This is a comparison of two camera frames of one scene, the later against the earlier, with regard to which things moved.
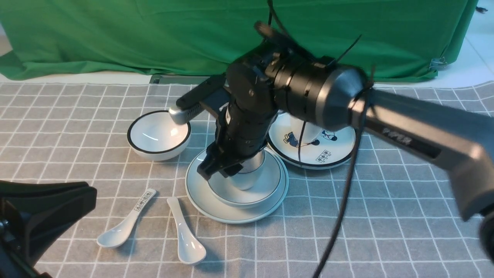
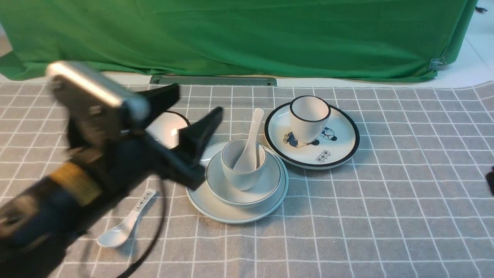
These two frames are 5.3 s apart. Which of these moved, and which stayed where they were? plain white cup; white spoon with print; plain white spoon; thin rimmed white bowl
Moved: plain white spoon
Stayed: plain white cup; white spoon with print; thin rimmed white bowl
